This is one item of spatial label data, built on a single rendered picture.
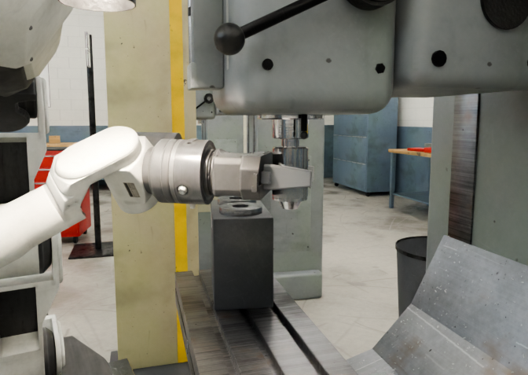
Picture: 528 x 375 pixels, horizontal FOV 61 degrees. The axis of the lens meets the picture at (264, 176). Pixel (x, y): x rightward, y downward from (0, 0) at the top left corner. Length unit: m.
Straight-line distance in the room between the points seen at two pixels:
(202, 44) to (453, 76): 0.29
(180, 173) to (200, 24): 0.18
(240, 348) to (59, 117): 9.02
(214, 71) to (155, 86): 1.74
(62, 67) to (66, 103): 0.69
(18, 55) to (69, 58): 8.85
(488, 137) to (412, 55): 0.33
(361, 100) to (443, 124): 0.42
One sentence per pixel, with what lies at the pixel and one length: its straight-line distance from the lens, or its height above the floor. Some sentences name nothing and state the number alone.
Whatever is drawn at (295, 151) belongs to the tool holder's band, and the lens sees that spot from 0.57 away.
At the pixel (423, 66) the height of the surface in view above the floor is 1.36.
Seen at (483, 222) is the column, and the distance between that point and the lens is 0.86.
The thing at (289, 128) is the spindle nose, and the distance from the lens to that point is 0.57.
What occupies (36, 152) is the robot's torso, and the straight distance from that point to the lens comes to 1.11.
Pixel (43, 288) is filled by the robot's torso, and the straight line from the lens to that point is 1.19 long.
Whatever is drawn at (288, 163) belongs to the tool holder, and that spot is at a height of 1.25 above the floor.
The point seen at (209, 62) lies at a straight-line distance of 0.55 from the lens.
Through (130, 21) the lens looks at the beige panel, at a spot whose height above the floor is 1.76.
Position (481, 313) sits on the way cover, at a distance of 0.82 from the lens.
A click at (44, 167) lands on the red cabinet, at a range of 5.16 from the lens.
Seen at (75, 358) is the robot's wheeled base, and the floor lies 0.57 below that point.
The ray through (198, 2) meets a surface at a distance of 0.56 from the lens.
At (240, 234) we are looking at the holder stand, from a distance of 0.89.
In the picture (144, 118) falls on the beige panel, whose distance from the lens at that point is 2.28.
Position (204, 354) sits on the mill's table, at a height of 0.93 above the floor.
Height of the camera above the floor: 1.30
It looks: 7 degrees down
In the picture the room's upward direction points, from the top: straight up
